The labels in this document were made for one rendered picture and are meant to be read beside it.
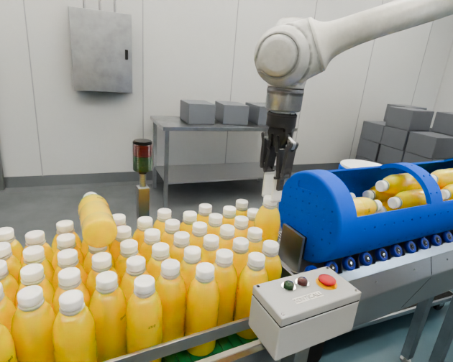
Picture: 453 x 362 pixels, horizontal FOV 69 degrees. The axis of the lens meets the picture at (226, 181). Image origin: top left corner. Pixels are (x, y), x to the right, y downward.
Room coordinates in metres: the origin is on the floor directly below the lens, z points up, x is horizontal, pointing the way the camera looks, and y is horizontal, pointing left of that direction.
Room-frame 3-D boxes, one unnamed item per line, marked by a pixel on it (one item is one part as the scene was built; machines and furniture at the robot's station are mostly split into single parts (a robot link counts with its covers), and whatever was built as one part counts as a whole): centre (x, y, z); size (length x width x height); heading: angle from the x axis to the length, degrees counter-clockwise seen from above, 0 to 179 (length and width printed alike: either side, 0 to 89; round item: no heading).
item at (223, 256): (0.65, -0.01, 1.10); 0.04 x 0.04 x 0.02
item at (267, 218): (0.84, -0.12, 1.07); 0.07 x 0.07 x 0.19
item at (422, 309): (1.47, -1.11, 0.31); 0.06 x 0.06 x 0.63; 28
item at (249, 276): (0.65, -0.08, 1.00); 0.07 x 0.07 x 0.19
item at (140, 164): (1.04, 0.28, 1.18); 0.06 x 0.06 x 0.05
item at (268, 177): (0.85, -0.12, 1.21); 0.03 x 0.01 x 0.07; 118
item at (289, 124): (0.84, -0.13, 1.37); 0.08 x 0.07 x 0.09; 28
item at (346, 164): (1.84, -0.79, 1.03); 0.28 x 0.28 x 0.01
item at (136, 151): (1.04, 0.28, 1.23); 0.06 x 0.06 x 0.04
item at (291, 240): (0.91, -0.23, 0.99); 0.10 x 0.02 x 0.12; 28
